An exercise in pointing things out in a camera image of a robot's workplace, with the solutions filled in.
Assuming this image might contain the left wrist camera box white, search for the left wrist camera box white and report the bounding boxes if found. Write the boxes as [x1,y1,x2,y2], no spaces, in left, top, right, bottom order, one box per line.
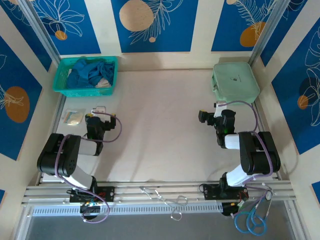
[90,105,109,116]

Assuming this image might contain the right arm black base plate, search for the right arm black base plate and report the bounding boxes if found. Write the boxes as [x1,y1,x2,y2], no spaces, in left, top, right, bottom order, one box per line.
[199,183,250,201]

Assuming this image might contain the blue floral wall poster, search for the blue floral wall poster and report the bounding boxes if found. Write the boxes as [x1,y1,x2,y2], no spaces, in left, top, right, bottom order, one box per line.
[0,34,43,161]
[0,0,53,73]
[211,0,285,53]
[110,0,199,54]
[271,23,320,156]
[31,0,102,56]
[259,0,320,68]

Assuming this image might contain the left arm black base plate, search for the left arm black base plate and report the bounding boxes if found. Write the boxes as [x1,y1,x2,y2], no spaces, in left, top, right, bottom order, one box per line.
[69,186,116,203]

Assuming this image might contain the plastic packet with beige pads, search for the plastic packet with beige pads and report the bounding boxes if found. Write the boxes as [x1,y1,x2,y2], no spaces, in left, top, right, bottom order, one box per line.
[61,107,87,128]

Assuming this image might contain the blue t-shirt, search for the blue t-shirt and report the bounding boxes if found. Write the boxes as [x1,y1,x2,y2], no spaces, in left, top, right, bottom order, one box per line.
[66,57,116,89]

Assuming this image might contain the grey metal panel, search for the grey metal panel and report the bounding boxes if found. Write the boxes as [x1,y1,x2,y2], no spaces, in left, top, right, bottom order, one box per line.
[23,214,297,240]

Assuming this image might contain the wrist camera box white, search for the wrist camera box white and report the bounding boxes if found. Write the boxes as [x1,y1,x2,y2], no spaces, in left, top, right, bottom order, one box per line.
[213,101,227,118]
[90,105,109,116]

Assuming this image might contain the aluminium frame post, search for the aluminium frame post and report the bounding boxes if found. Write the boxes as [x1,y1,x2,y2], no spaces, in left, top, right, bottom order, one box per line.
[17,0,62,63]
[248,0,293,66]

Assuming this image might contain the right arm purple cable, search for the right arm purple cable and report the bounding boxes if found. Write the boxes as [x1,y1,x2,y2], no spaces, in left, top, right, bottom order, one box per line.
[217,100,275,218]

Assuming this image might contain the blue stethoscope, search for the blue stethoscope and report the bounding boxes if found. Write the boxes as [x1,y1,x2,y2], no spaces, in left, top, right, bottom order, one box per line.
[233,189,275,237]

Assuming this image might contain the teal plastic basket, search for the teal plastic basket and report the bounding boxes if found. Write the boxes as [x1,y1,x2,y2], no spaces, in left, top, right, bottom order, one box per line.
[51,56,119,98]

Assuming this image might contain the white slotted cable duct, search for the white slotted cable duct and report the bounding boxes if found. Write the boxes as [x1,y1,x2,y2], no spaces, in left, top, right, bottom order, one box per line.
[31,202,225,217]

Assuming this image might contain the mint green zip case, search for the mint green zip case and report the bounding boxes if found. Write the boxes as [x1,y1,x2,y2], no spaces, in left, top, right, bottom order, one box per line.
[211,61,261,105]

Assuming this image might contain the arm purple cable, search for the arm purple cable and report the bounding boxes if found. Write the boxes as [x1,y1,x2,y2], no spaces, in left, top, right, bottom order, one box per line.
[54,111,123,224]
[217,100,275,218]

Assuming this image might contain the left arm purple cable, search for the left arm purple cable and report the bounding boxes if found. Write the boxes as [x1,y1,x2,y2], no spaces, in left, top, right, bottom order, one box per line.
[54,111,123,224]

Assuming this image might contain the white crumpled cloth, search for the white crumpled cloth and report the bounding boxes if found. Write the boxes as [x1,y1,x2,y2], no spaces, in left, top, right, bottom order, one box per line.
[94,77,112,88]

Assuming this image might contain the metal surgical forceps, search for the metal surgical forceps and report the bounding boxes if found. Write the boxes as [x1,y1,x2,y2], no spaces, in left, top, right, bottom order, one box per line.
[139,186,183,222]
[153,189,189,207]

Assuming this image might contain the white table mat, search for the white table mat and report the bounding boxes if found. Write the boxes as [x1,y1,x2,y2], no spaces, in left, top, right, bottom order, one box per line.
[41,69,276,183]

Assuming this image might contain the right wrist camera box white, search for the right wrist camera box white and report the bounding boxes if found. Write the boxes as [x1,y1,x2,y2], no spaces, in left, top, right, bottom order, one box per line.
[213,101,227,118]

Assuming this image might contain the long aluminium frame rail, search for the long aluminium frame rail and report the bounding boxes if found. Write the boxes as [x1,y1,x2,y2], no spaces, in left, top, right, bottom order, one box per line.
[21,180,297,206]

